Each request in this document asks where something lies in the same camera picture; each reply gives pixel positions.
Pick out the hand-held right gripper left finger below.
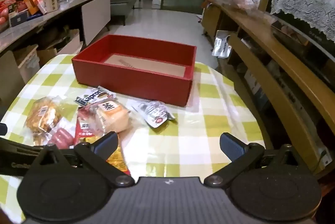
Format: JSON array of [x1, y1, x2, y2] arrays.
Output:
[[25, 132, 135, 188]]

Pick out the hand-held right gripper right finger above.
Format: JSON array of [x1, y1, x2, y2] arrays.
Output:
[[204, 132, 309, 188]]

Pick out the yellow red snack packet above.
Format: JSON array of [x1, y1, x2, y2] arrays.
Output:
[[106, 144, 131, 176]]

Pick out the bread bun packet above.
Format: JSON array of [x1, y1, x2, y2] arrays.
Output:
[[93, 100, 131, 134]]

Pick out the fried cracker packet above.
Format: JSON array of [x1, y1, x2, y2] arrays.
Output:
[[26, 96, 63, 135]]

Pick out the pink sausage packet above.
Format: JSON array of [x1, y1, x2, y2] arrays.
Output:
[[48, 119, 76, 148]]

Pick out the white wafer packet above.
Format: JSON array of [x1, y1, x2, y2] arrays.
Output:
[[75, 86, 117, 106]]

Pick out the clear dark jerky packet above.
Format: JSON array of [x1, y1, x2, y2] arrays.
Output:
[[131, 100, 177, 128]]

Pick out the red cardboard box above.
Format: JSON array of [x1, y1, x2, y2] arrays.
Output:
[[71, 34, 197, 107]]

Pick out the green checked tablecloth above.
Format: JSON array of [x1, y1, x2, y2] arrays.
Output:
[[0, 54, 266, 223]]

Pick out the white plastic storage bin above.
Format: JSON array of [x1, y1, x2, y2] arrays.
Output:
[[14, 44, 40, 83]]

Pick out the silver foil bag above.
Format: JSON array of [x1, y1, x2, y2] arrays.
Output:
[[211, 30, 232, 58]]

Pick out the wooden shelf unit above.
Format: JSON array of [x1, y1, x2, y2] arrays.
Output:
[[201, 0, 335, 183]]

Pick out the dark blue box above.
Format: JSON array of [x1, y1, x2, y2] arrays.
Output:
[[9, 10, 29, 27]]

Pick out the pile of red packets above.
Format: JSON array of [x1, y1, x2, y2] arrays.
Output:
[[0, 0, 27, 31]]

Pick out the orange box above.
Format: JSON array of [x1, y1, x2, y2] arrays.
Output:
[[22, 0, 44, 15]]

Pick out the white carton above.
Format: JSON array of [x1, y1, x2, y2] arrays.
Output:
[[43, 0, 61, 13]]

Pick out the clear plastic bags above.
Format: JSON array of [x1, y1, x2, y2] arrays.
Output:
[[207, 0, 262, 15]]

